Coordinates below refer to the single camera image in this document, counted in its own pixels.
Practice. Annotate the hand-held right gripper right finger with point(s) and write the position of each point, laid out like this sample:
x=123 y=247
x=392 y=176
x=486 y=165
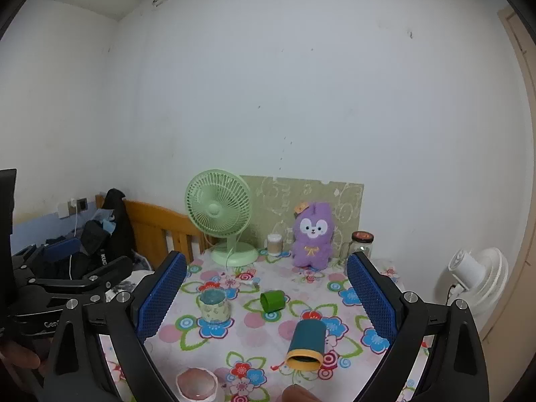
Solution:
x=372 y=299

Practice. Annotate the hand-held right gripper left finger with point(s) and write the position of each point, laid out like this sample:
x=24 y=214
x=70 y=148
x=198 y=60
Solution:
x=161 y=297

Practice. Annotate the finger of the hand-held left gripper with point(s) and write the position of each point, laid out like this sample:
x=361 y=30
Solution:
x=104 y=271
x=63 y=248

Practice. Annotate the floral cup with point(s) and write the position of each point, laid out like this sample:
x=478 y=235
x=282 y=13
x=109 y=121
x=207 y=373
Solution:
x=212 y=307

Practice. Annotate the teal cup with yellow rim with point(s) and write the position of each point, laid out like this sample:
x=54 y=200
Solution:
x=307 y=341

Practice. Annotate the pink cup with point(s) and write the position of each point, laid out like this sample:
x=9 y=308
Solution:
x=196 y=385

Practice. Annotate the green cup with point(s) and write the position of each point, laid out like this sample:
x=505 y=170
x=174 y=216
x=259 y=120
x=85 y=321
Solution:
x=272 y=300

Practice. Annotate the person's left hand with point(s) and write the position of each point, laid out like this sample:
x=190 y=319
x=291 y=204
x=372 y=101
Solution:
x=21 y=356

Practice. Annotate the person's right hand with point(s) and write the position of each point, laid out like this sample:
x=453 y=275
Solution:
x=301 y=394

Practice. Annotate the black jacket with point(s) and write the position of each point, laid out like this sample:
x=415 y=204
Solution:
x=119 y=234

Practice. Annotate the blue face mask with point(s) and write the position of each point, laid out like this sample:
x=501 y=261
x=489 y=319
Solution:
x=109 y=227

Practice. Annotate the glass jar with dark lid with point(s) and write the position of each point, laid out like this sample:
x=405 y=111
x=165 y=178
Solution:
x=362 y=245

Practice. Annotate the wooden bed headboard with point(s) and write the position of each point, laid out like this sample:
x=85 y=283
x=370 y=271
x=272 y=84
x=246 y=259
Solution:
x=150 y=222

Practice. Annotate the purple plush toy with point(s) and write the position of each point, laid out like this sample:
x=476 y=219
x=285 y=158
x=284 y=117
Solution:
x=312 y=236

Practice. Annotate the floral tablecloth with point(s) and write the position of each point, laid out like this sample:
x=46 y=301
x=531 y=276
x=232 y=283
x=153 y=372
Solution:
x=259 y=328

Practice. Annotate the green desk fan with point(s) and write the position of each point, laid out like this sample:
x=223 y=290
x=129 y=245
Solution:
x=217 y=209

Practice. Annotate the white fan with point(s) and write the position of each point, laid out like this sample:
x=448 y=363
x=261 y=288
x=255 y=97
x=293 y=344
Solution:
x=481 y=278

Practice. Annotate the cotton swab container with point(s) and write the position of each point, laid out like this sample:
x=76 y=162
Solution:
x=275 y=245

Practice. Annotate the patterned green board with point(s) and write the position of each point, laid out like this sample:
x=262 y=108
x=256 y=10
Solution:
x=272 y=201

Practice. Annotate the white wall switch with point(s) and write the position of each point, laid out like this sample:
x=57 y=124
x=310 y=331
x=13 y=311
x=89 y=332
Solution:
x=63 y=210

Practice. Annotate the wall socket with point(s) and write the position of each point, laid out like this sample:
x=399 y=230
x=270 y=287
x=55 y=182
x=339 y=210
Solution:
x=83 y=204

